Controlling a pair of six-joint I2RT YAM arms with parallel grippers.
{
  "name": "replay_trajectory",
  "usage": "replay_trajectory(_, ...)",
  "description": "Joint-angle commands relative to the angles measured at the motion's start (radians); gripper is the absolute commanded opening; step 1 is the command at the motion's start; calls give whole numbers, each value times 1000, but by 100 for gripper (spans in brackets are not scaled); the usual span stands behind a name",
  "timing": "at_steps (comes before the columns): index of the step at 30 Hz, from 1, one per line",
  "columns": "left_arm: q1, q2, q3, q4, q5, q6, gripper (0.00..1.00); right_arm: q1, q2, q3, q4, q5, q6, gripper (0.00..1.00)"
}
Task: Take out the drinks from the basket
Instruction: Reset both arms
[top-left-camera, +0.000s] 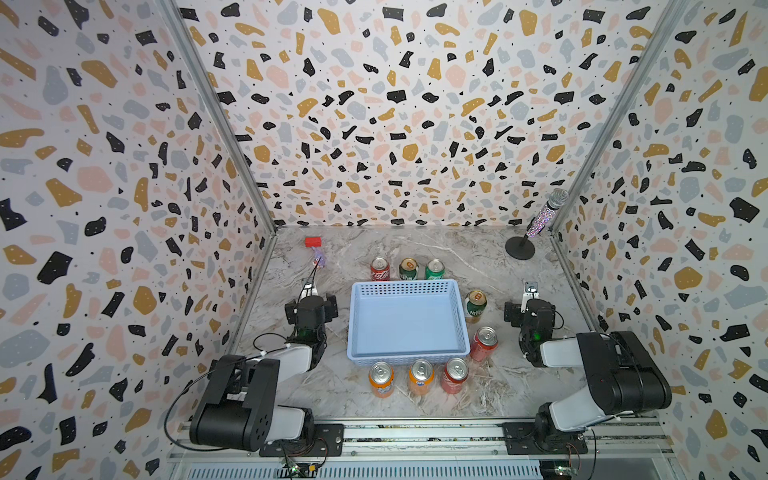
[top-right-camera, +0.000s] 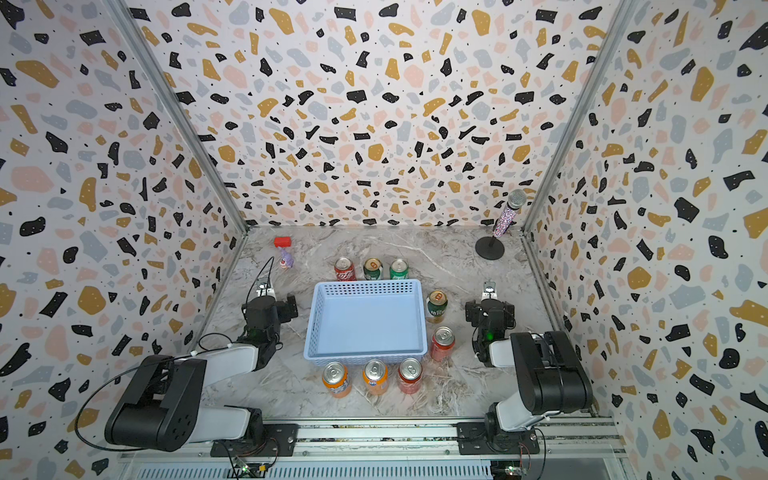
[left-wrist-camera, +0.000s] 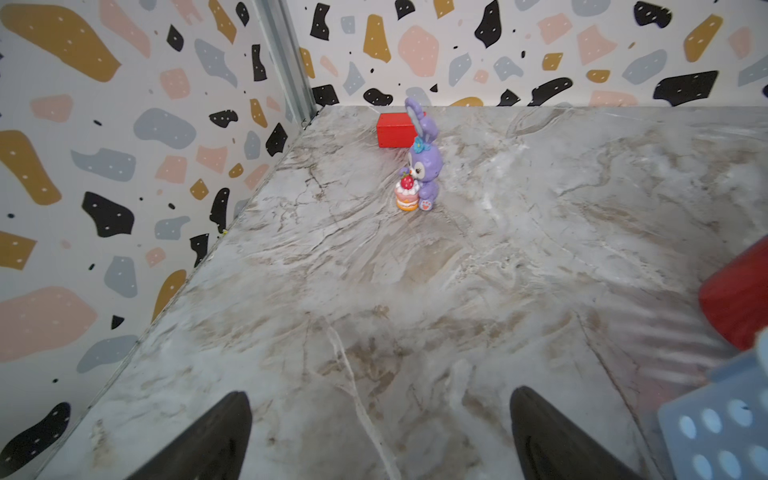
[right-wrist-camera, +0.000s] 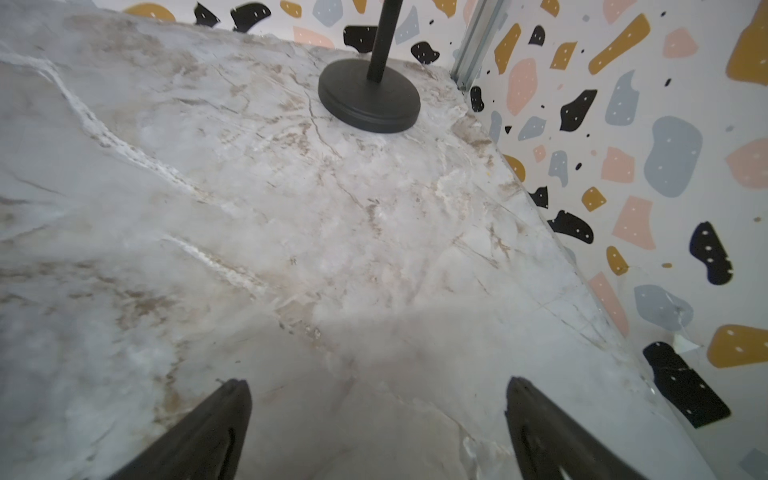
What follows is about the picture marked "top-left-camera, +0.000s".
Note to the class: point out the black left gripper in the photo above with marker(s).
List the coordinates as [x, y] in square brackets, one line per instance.
[327, 308]

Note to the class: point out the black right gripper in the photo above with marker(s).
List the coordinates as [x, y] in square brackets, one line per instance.
[516, 310]

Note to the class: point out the red soda can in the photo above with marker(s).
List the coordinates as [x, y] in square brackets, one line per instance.
[483, 344]
[455, 374]

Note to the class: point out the dark green beer can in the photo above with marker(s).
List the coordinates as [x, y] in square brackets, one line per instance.
[475, 305]

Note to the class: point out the red cola can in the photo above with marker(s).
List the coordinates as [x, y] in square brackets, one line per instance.
[380, 269]

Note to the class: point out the red soda can front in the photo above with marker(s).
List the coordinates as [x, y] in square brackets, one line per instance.
[455, 374]

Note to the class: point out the orange soda can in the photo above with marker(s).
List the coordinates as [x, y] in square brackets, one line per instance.
[381, 379]
[420, 377]

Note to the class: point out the green and cream can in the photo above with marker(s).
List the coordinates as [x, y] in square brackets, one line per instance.
[408, 269]

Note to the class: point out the green soda can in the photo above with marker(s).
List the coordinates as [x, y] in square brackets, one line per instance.
[434, 270]

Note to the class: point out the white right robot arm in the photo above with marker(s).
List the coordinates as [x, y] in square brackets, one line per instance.
[621, 377]

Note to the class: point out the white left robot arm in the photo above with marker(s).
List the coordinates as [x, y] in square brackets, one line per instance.
[239, 410]

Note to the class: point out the light blue plastic basket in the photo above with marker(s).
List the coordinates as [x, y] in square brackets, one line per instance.
[399, 322]

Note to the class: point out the black microphone stand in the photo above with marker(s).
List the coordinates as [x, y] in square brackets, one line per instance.
[520, 247]

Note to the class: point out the glittery purple microphone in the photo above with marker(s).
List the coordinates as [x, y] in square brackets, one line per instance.
[555, 201]

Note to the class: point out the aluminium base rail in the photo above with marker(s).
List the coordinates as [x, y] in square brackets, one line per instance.
[446, 448]

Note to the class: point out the aluminium corner post left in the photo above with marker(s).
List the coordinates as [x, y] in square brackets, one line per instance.
[171, 15]

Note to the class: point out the aluminium corner post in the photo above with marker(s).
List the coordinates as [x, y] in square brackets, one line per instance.
[171, 15]
[672, 13]

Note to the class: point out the aluminium corner post right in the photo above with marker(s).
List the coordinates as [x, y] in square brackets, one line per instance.
[672, 13]

